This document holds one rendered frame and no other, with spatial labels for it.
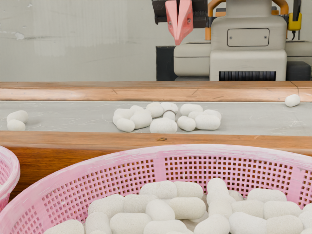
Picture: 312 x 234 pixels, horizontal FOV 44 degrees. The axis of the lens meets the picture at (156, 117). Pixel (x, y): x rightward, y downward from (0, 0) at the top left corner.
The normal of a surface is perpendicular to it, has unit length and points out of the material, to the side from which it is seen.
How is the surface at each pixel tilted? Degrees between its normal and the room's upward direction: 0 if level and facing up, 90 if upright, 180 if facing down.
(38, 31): 89
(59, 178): 75
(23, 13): 90
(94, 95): 45
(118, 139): 0
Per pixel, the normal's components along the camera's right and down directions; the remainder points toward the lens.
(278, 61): -0.20, 0.36
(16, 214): 0.96, -0.27
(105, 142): -0.03, -0.97
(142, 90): -0.12, -0.53
